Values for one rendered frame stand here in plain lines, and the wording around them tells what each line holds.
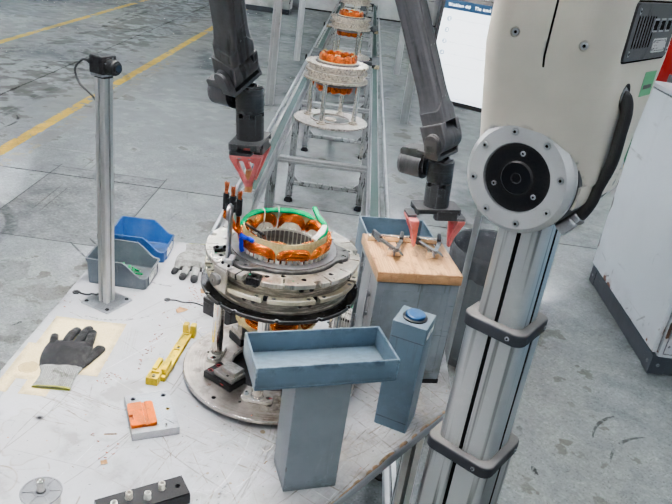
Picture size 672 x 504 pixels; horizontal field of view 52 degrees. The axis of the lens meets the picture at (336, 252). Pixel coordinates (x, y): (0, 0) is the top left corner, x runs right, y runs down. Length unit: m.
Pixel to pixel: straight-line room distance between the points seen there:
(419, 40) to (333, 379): 0.71
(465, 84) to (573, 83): 1.43
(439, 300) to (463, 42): 1.04
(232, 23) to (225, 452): 0.79
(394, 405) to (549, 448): 1.51
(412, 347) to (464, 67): 1.19
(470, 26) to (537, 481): 1.61
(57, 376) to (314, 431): 0.60
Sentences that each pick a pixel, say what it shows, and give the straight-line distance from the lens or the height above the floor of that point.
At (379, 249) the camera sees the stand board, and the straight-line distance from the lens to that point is 1.57.
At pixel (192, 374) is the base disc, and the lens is 1.55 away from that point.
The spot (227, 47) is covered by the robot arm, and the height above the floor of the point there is 1.49.
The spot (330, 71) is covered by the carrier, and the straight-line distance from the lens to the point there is 3.51.
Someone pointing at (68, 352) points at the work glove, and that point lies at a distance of 1.63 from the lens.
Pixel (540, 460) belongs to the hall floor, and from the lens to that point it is 2.84.
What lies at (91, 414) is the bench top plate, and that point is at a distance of 1.49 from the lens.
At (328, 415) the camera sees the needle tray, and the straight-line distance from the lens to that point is 1.23.
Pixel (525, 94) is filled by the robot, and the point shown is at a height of 1.55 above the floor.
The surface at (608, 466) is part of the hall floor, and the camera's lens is 2.94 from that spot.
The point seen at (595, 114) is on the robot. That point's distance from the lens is 0.94.
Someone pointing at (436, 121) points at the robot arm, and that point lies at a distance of 1.48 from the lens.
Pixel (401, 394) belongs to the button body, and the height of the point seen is 0.87.
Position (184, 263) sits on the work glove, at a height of 0.80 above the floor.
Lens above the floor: 1.71
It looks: 25 degrees down
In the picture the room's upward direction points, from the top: 8 degrees clockwise
